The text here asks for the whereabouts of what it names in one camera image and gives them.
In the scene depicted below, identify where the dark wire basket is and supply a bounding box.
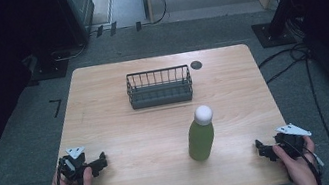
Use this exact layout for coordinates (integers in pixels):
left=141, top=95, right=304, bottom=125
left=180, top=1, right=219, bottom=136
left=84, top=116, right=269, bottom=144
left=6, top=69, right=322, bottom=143
left=123, top=63, right=196, bottom=111

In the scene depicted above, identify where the green bottle with white cap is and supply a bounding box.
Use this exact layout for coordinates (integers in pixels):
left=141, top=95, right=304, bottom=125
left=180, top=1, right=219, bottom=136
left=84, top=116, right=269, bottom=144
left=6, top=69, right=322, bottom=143
left=180, top=103, right=222, bottom=164

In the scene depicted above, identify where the dark cabinet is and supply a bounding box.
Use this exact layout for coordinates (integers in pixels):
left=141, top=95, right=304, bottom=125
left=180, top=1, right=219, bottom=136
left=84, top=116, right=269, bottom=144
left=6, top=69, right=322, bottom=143
left=50, top=0, right=102, bottom=52

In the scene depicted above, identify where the person's right hand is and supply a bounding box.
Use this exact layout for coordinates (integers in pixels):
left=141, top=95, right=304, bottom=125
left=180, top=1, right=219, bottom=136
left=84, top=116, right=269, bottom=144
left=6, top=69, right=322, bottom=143
left=270, top=133, right=323, bottom=185

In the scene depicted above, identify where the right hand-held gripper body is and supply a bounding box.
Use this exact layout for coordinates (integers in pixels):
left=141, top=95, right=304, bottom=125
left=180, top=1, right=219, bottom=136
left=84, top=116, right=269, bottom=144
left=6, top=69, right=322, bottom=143
left=271, top=119, right=316, bottom=163

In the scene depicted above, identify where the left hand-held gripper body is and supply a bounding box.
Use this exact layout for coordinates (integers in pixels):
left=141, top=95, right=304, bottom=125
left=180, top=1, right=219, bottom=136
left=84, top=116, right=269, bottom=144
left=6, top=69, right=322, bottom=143
left=56, top=144, right=94, bottom=185

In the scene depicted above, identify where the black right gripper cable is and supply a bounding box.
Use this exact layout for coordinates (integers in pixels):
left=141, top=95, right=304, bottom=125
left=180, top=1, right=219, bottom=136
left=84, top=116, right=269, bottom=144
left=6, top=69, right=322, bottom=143
left=282, top=137, right=326, bottom=185

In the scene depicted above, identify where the dark round table grommet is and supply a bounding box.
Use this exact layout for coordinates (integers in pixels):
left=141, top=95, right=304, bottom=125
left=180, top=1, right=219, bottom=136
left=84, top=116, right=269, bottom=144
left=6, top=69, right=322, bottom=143
left=189, top=59, right=204, bottom=72

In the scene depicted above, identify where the black floor cable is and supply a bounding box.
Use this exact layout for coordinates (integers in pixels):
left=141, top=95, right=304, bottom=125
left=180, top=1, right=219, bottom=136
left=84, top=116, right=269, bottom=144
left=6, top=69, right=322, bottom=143
left=255, top=39, right=329, bottom=185

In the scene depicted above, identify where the black stand with flat base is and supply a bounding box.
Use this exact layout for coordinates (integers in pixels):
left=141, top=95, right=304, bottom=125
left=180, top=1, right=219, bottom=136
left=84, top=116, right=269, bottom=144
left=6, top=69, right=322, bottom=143
left=21, top=47, right=74, bottom=88

